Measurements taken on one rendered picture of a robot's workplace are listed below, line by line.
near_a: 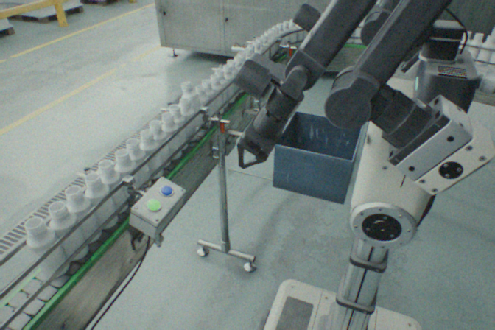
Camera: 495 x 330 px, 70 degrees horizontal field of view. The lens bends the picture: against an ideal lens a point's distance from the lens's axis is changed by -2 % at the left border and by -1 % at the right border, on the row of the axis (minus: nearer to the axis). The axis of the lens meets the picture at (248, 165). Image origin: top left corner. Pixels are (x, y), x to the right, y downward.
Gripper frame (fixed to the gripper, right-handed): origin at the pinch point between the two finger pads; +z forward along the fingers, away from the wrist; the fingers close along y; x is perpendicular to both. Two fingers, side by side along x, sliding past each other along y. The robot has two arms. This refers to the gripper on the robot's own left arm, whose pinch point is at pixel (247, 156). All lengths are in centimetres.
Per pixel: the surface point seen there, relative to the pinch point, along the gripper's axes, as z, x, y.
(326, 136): 38, 28, -83
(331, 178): 33, 34, -52
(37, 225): 26.3, -30.7, 26.2
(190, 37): 193, -139, -351
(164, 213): 24.3, -9.8, 7.9
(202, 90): 29, -26, -50
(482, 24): 33, 187, -531
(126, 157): 27.4, -28.2, -3.2
